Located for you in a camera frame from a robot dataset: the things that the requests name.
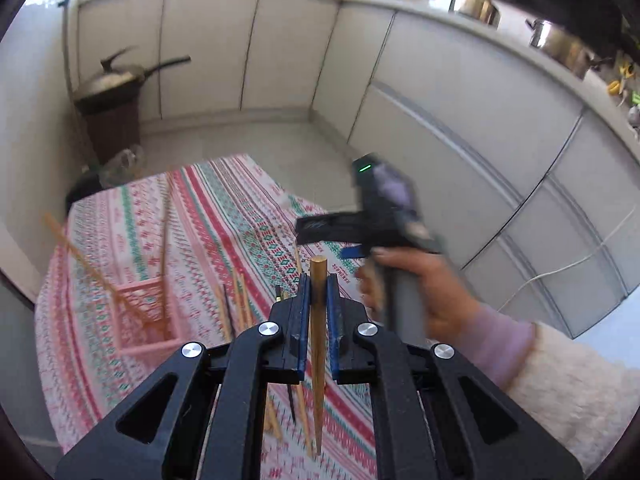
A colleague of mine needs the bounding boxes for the wooden chopstick on cloth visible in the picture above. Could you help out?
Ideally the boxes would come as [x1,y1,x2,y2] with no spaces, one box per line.
[232,269,254,330]

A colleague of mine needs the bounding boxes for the person's right forearm sleeve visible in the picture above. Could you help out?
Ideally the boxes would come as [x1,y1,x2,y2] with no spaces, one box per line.
[456,304,639,478]

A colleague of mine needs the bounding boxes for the steel stock pot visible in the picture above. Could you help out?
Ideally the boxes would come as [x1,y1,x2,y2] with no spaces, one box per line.
[525,18,615,80]

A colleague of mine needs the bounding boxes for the light wooden chopstick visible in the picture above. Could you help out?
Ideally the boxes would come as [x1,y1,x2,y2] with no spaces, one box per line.
[43,212,169,336]

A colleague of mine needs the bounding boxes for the dark brown wicker bin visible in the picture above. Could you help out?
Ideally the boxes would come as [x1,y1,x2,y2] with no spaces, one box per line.
[85,101,140,165]

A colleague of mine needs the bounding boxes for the green dustpan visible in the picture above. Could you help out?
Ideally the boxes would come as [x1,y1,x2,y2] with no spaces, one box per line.
[65,170,104,214]

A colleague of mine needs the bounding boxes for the person's right hand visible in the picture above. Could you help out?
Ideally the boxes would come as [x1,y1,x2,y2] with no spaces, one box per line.
[371,247,480,346]

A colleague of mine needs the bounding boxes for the clear plastic bag on floor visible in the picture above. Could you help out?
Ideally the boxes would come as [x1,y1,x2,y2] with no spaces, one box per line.
[98,144,145,188]

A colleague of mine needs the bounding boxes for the black wok with lid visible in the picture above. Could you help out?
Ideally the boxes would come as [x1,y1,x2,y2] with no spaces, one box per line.
[73,47,192,114]

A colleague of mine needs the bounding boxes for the patterned striped tablecloth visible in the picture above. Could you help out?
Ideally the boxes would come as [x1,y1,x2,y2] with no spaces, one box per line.
[35,154,378,479]

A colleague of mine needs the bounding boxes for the pink perforated utensil basket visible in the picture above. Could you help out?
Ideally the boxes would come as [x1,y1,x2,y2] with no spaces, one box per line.
[111,276,188,367]

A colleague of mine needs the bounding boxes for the bamboo chopstick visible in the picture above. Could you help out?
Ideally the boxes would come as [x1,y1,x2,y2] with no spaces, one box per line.
[160,172,174,318]

